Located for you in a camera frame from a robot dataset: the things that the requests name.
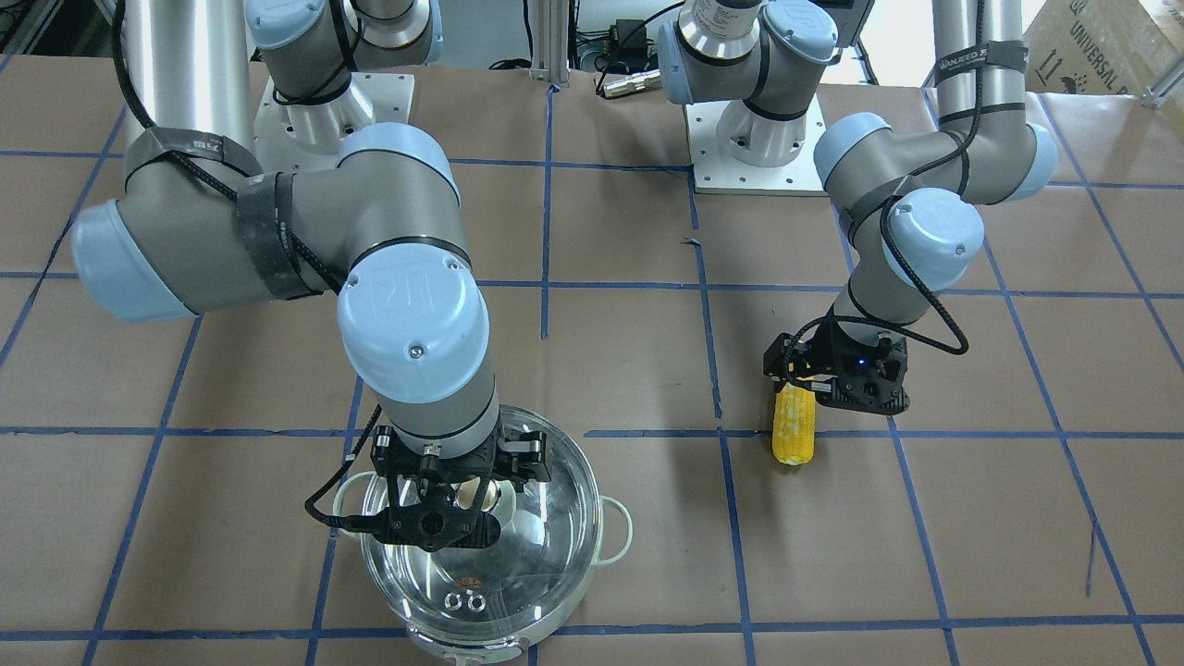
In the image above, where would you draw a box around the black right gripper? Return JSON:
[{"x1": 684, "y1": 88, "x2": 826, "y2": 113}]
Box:
[{"x1": 369, "y1": 412, "x2": 551, "y2": 489}]

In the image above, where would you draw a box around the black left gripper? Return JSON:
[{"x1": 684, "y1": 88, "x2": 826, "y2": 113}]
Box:
[{"x1": 764, "y1": 319, "x2": 856, "y2": 383}]

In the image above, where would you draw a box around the yellow corn cob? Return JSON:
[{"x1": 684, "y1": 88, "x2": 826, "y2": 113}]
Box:
[{"x1": 771, "y1": 383, "x2": 817, "y2": 465}]

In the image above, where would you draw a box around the glass pot lid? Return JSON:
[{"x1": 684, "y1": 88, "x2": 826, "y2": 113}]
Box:
[{"x1": 360, "y1": 405, "x2": 604, "y2": 665}]

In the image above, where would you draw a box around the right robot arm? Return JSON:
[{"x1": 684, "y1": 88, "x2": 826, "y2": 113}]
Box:
[{"x1": 72, "y1": 1, "x2": 547, "y2": 484}]

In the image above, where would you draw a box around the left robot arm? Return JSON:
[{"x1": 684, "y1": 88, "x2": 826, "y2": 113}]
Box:
[{"x1": 657, "y1": 1, "x2": 1057, "y2": 393}]

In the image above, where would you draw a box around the silver cylindrical connector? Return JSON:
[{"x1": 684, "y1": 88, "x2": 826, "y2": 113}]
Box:
[{"x1": 597, "y1": 70, "x2": 662, "y2": 100}]

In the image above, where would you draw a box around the cardboard box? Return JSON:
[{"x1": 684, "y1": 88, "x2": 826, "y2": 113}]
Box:
[{"x1": 1024, "y1": 1, "x2": 1183, "y2": 94}]

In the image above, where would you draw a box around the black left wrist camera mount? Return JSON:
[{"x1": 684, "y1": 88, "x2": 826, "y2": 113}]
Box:
[{"x1": 810, "y1": 327, "x2": 910, "y2": 414}]

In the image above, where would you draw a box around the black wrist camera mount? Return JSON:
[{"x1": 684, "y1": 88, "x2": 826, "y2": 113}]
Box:
[
  {"x1": 352, "y1": 480, "x2": 500, "y2": 552},
  {"x1": 810, "y1": 327, "x2": 910, "y2": 414}
]

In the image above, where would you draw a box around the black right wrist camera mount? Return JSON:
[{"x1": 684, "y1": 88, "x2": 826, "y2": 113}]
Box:
[{"x1": 352, "y1": 480, "x2": 500, "y2": 552}]

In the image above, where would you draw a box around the steel pot with handles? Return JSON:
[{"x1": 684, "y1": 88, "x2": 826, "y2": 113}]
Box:
[{"x1": 332, "y1": 406, "x2": 635, "y2": 666}]

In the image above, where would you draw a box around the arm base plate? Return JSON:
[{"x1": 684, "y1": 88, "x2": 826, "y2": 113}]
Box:
[
  {"x1": 684, "y1": 98, "x2": 826, "y2": 196},
  {"x1": 253, "y1": 73, "x2": 416, "y2": 172}
]

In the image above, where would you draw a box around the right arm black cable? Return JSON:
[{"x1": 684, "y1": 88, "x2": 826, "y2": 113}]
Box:
[{"x1": 111, "y1": 0, "x2": 385, "y2": 530}]

